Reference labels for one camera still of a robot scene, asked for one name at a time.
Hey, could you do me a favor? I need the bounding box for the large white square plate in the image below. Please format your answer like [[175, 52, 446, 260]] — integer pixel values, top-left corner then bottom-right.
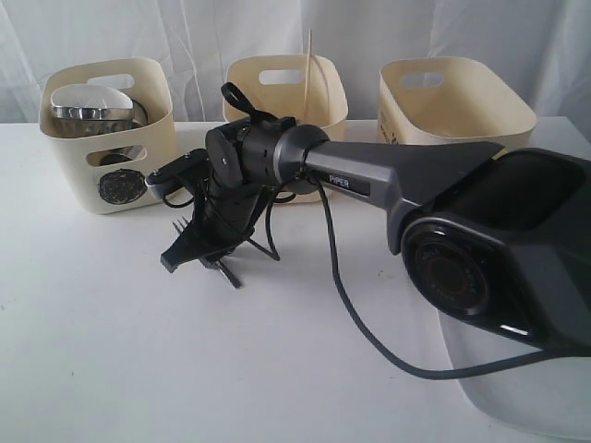
[[439, 314, 590, 441]]

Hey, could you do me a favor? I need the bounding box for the steel mug with handle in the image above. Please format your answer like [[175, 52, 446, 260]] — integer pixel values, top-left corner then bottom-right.
[[98, 100, 148, 166]]

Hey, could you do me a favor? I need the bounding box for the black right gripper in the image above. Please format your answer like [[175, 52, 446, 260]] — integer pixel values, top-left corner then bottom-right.
[[161, 175, 268, 289]]

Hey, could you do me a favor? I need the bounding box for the small white ceramic bowl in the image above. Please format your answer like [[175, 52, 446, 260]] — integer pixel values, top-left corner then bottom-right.
[[50, 83, 133, 110]]

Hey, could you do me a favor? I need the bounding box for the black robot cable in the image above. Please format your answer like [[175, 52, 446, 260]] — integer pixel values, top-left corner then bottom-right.
[[161, 82, 560, 382]]

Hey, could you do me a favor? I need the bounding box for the stainless steel bowl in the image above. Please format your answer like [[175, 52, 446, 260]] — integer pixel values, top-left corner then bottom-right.
[[51, 105, 135, 138]]

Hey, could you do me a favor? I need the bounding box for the small steel fork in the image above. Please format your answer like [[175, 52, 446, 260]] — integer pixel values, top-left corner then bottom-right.
[[172, 216, 222, 271]]

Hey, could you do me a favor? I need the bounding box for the cream bin with triangle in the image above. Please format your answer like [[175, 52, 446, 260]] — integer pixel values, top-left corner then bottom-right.
[[207, 54, 348, 208]]

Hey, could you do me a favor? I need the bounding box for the cream bin with square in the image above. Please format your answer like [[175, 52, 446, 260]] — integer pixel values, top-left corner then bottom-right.
[[378, 56, 537, 150]]

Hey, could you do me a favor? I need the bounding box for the cream bin with circle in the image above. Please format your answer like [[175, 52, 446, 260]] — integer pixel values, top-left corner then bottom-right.
[[39, 58, 178, 214]]

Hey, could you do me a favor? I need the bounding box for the white curtain backdrop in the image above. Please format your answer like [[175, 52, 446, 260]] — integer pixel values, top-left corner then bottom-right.
[[1, 1, 590, 133]]

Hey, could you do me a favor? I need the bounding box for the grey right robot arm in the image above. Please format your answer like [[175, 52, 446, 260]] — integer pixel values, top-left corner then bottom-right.
[[146, 115, 590, 354]]

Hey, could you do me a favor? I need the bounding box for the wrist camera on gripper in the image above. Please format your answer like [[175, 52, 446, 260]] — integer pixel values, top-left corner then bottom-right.
[[145, 149, 210, 199]]

